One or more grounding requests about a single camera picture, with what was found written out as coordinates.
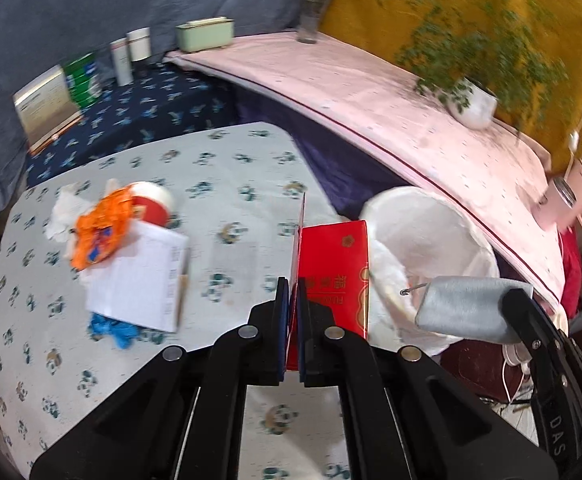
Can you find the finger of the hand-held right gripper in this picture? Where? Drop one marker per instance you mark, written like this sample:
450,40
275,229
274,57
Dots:
528,317

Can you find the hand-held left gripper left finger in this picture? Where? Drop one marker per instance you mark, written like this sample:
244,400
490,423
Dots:
282,332

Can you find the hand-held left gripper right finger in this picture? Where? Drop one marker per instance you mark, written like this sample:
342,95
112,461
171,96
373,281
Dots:
302,332

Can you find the grey cloth pouch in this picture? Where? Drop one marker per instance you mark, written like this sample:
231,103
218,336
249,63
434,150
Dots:
471,305

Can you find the red cardboard box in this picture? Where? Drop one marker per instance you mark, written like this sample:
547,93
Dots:
333,270

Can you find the trash bin with white bag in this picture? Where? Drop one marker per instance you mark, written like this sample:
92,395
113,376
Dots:
421,220

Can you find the box with gold sides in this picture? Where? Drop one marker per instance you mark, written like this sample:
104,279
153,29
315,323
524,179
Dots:
131,280

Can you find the blue glove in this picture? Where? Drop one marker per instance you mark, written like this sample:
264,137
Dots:
116,330

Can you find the red and white cup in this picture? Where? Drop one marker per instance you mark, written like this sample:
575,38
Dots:
153,206

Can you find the orange snack wrapper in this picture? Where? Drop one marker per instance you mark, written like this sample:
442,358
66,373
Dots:
98,230

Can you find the red cloth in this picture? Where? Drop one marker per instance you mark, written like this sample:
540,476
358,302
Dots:
571,270

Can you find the dark maroon box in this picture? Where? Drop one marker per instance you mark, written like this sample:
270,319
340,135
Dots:
476,370

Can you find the pink jar with silver lid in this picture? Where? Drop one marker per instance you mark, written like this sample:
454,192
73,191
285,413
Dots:
553,205

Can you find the panda print tablecloth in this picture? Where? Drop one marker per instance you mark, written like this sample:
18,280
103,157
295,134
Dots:
241,175

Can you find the purple cloth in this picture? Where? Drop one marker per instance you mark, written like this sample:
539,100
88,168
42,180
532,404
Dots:
341,170

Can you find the white plant pot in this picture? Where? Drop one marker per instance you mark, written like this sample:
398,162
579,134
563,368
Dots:
473,105

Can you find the pink cloth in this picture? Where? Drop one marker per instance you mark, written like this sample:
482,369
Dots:
371,95

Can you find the crumpled white tissue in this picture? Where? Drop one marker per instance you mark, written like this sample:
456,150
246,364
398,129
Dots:
63,210

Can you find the dark blue printed cloth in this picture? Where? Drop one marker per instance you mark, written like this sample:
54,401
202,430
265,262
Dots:
161,105

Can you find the green leafy plant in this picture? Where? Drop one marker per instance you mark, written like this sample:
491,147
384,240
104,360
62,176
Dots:
446,55

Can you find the pale green tissue box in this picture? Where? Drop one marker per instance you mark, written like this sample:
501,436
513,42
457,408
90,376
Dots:
205,35

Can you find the glass vase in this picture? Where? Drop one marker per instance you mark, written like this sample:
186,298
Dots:
310,22

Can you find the white bottle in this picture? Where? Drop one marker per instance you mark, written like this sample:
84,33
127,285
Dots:
121,62

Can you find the white jar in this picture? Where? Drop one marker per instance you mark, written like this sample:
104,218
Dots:
139,45

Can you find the green carton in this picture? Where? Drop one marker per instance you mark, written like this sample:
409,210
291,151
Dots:
83,80

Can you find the gold-edged book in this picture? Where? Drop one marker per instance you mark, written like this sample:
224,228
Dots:
46,105

